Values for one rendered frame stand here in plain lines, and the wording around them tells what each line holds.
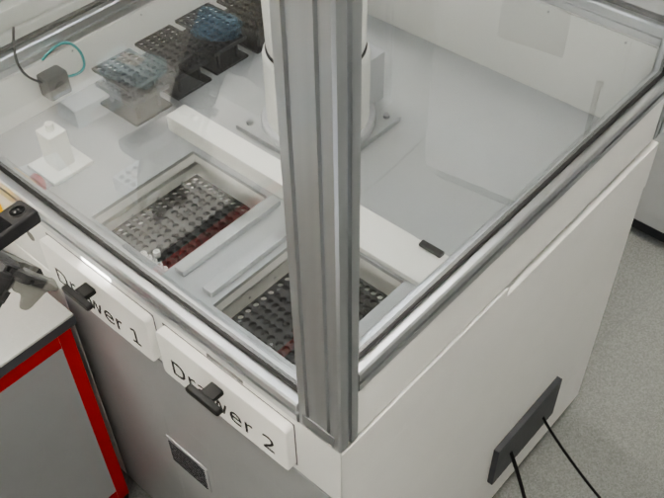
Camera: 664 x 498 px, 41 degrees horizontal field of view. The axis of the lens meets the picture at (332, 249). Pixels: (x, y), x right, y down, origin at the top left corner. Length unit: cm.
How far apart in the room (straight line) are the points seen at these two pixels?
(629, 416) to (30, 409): 154
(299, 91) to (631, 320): 203
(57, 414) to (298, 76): 121
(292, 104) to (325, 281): 24
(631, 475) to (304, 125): 175
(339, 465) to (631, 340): 155
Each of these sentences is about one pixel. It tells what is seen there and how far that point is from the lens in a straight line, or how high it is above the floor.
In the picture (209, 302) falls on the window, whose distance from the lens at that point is 131.
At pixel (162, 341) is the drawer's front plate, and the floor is 91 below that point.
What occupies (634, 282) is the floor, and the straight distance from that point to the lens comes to 287.
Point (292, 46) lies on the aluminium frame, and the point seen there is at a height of 158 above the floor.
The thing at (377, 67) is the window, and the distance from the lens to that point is 88.
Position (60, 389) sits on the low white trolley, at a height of 58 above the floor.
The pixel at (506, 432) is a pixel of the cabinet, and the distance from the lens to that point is 201.
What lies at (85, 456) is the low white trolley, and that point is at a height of 34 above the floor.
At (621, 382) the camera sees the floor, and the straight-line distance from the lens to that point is 261.
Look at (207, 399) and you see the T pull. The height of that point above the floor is 91.
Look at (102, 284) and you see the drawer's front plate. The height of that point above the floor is 93.
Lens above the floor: 203
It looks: 46 degrees down
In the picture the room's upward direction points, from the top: 1 degrees counter-clockwise
